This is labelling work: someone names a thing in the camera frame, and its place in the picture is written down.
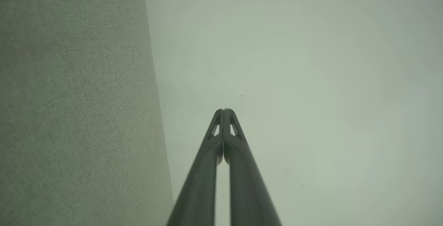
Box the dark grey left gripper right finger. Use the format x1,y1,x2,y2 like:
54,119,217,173
224,108,282,226

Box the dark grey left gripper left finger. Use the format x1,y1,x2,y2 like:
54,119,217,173
166,109,225,226

